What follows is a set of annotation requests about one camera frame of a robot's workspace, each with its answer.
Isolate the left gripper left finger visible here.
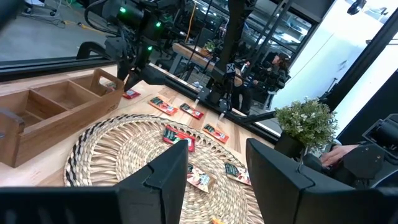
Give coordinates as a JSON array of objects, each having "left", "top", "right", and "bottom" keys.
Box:
[{"left": 0, "top": 139, "right": 190, "bottom": 224}]

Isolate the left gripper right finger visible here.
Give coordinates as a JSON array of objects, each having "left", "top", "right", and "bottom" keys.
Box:
[{"left": 245, "top": 138, "right": 398, "bottom": 224}]

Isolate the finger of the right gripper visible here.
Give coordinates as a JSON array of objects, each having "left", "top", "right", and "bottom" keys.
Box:
[
  {"left": 140, "top": 64, "right": 168, "bottom": 87},
  {"left": 123, "top": 70, "right": 141, "bottom": 92}
]

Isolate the beige tea packet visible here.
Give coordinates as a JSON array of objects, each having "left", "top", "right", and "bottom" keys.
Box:
[
  {"left": 224, "top": 162, "right": 252, "bottom": 187},
  {"left": 186, "top": 164, "right": 216, "bottom": 194}
]

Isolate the wooden desk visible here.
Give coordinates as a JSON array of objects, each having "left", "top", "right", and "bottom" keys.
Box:
[{"left": 172, "top": 42, "right": 243, "bottom": 88}]

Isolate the round woven placemat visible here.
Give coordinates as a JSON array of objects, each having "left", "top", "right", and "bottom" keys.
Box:
[{"left": 63, "top": 113, "right": 265, "bottom": 224}]

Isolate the person's hand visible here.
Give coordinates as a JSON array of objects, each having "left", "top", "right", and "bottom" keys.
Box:
[{"left": 320, "top": 144, "right": 359, "bottom": 168}]

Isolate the artificial plant in black pot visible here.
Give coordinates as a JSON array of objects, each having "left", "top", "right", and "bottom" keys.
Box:
[{"left": 273, "top": 96, "right": 340, "bottom": 159}]

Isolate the wooden compartment box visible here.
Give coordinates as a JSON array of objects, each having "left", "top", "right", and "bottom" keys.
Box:
[{"left": 0, "top": 67, "right": 125, "bottom": 169}]

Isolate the office chair base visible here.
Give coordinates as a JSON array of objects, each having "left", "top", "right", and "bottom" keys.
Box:
[{"left": 23, "top": 0, "right": 58, "bottom": 17}]

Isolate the person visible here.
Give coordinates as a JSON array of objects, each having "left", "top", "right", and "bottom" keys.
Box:
[{"left": 248, "top": 52, "right": 292, "bottom": 110}]

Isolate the black arched bracket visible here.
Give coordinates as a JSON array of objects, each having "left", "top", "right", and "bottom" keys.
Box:
[{"left": 76, "top": 41, "right": 108, "bottom": 60}]

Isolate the yellow hanging cable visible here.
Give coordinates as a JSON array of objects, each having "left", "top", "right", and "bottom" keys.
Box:
[{"left": 185, "top": 2, "right": 197, "bottom": 44}]

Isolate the black leader arm handle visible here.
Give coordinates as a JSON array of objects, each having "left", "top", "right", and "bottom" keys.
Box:
[{"left": 323, "top": 113, "right": 398, "bottom": 189}]

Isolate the black mounted camera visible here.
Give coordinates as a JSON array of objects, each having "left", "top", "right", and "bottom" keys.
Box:
[{"left": 346, "top": 0, "right": 368, "bottom": 16}]

